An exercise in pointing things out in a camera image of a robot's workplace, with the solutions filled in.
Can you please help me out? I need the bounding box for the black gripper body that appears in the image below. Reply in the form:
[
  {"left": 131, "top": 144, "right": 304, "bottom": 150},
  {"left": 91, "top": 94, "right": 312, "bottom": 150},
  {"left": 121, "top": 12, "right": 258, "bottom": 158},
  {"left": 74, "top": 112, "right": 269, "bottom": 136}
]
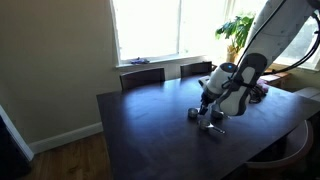
[{"left": 199, "top": 90, "right": 215, "bottom": 108}]

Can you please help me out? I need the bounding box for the third-cup steel measuring cup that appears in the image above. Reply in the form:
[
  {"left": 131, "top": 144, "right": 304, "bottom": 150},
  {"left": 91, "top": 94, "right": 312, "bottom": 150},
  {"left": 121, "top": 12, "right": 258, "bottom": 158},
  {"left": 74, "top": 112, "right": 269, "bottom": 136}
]
[{"left": 187, "top": 107, "right": 201, "bottom": 120}]

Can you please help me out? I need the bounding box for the quarter-cup steel measuring cup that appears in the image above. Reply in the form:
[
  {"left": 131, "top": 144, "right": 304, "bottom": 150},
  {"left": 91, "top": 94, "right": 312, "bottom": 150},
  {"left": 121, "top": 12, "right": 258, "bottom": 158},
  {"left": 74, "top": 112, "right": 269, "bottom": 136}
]
[{"left": 197, "top": 119, "right": 226, "bottom": 135}]

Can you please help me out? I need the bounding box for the dark wooden dining chair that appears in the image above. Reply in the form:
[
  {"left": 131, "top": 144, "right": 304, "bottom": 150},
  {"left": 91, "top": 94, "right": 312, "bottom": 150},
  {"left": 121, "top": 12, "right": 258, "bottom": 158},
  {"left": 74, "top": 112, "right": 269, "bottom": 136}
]
[
  {"left": 180, "top": 61, "right": 213, "bottom": 79},
  {"left": 119, "top": 67, "right": 166, "bottom": 92}
]

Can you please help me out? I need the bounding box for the tan plant pot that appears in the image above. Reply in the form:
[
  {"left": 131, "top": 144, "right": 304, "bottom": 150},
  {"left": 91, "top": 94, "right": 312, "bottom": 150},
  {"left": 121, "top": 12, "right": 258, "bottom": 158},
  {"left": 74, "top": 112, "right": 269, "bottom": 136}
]
[{"left": 226, "top": 44, "right": 239, "bottom": 64}]

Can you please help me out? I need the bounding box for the pink cloth item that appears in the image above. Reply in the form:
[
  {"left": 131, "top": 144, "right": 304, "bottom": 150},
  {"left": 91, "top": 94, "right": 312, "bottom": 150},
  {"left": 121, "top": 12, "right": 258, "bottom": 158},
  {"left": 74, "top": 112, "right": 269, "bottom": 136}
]
[{"left": 256, "top": 79, "right": 270, "bottom": 96}]

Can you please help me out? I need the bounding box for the blue cloth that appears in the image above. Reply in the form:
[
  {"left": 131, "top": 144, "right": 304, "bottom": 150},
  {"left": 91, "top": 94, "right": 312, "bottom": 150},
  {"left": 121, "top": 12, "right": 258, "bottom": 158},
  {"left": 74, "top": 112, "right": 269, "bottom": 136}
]
[{"left": 129, "top": 57, "right": 150, "bottom": 65}]

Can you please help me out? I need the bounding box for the wooden window bench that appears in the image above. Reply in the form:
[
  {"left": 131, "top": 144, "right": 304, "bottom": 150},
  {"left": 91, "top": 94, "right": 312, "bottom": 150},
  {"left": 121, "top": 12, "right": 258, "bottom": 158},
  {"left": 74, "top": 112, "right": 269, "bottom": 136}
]
[{"left": 263, "top": 63, "right": 292, "bottom": 83}]

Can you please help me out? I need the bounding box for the green leafy houseplant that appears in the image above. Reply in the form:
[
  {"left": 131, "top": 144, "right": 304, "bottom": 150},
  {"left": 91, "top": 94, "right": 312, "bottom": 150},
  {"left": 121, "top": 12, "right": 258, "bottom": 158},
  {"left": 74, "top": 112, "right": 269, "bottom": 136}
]
[{"left": 214, "top": 13, "right": 256, "bottom": 46}]

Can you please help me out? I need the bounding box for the white cabinet top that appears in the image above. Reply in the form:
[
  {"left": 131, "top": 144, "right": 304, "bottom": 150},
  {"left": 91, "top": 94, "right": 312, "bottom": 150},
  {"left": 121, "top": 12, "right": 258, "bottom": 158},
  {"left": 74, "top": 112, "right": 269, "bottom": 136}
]
[{"left": 294, "top": 86, "right": 320, "bottom": 103}]

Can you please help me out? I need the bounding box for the curved brown wooden chair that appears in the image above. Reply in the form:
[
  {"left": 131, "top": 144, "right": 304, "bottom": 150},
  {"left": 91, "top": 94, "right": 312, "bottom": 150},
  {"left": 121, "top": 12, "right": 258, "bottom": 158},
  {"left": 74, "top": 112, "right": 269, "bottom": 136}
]
[{"left": 244, "top": 119, "right": 315, "bottom": 180}]

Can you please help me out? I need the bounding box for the white baseboard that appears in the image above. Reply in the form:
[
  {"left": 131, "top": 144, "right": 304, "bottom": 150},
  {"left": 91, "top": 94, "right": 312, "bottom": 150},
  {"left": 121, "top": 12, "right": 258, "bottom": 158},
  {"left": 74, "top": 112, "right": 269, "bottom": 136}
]
[{"left": 29, "top": 121, "right": 104, "bottom": 155}]

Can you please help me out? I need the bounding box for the black furniture piece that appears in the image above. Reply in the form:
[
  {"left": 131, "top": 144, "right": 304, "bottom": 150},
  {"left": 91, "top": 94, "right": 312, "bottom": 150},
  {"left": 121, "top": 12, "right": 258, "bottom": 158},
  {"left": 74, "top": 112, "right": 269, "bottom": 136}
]
[{"left": 0, "top": 114, "right": 33, "bottom": 180}]

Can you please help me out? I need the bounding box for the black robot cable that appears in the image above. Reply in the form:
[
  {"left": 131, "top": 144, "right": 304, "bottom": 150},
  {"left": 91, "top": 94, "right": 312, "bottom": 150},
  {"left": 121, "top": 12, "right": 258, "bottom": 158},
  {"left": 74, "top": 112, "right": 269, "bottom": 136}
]
[{"left": 229, "top": 0, "right": 320, "bottom": 104}]

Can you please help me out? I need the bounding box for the white side wall trim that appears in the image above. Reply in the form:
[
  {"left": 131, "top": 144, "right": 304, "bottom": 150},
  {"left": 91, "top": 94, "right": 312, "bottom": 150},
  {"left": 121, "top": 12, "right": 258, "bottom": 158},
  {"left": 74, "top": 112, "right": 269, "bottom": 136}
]
[{"left": 0, "top": 104, "right": 35, "bottom": 162}]

